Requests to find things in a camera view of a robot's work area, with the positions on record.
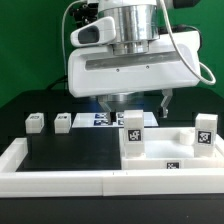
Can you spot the white square tabletop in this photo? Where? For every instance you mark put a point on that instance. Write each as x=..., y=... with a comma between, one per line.
x=170, y=148

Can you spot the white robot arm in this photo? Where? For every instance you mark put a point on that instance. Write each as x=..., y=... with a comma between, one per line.
x=124, y=9

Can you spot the white U-shaped fence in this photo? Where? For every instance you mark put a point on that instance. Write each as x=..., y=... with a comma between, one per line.
x=101, y=183

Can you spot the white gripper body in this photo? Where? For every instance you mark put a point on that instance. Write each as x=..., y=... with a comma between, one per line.
x=115, y=55

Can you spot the white marker plate with tags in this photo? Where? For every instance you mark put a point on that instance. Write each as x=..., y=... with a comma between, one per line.
x=90, y=120

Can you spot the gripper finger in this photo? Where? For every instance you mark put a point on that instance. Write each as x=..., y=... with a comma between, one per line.
x=108, y=110
x=167, y=96

